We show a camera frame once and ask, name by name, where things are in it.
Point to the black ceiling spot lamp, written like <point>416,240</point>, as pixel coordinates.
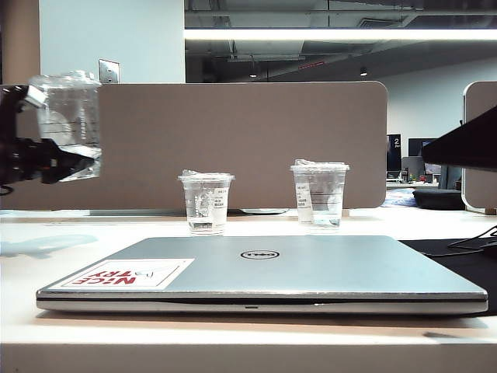
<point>363,71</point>

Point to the short clear plastic lidded cup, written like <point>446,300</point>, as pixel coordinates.
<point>202,202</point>

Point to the silver divider mounting rail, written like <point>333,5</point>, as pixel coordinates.
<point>136,212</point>

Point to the metal wall switch plate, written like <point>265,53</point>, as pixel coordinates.
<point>108,72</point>

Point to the black cushion seat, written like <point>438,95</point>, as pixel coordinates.
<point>435,198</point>

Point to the tall clear plastic lidded cup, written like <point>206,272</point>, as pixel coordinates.
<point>70,116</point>

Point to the brown divider panel white edge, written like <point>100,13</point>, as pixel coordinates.
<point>481,93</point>

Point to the black mouse pad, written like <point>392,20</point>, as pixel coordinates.
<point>466,264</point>

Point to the clear lidded cup white label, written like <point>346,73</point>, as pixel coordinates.
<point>322,194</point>

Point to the black sign with numeral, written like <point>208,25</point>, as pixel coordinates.
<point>395,151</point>

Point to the white ceiling light strip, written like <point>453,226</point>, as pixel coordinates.
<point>310,34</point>

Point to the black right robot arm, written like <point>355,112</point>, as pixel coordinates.
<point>466,147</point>

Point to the wide brown desk divider panel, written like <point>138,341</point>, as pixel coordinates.
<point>233,128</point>

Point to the dark computer monitor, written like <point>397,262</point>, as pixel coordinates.
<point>415,147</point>

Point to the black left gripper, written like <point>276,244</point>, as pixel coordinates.
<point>19,163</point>

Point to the red lit ceiling sign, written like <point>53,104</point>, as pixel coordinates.
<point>310,65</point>

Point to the silver Dell laptop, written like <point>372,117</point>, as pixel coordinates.
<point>310,268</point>

